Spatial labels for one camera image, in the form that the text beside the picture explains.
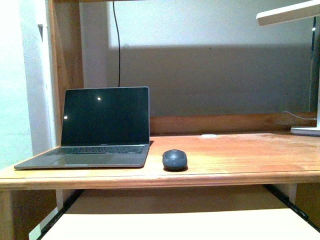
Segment dark grey computer mouse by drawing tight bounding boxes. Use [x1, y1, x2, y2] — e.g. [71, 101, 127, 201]
[162, 149, 188, 172]

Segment white round desk grommet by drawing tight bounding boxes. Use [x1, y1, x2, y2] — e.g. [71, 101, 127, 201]
[201, 134, 217, 139]

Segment grey open laptop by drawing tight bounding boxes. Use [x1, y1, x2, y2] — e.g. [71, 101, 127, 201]
[14, 86, 150, 170]

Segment wooden desk with hutch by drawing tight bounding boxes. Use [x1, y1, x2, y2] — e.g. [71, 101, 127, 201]
[0, 0, 320, 240]

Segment wooden pull-out keyboard tray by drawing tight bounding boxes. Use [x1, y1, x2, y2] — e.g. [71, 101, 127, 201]
[44, 185, 320, 240]

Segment black vertical pole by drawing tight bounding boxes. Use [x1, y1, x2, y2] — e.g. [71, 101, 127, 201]
[308, 16, 320, 112]

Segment white desk lamp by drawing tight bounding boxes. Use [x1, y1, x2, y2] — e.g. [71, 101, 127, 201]
[256, 0, 320, 137]

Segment white lamp cable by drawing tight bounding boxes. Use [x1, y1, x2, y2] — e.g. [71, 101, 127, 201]
[283, 110, 318, 121]

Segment black hanging cable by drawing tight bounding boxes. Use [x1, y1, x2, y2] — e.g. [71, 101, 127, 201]
[112, 0, 122, 88]

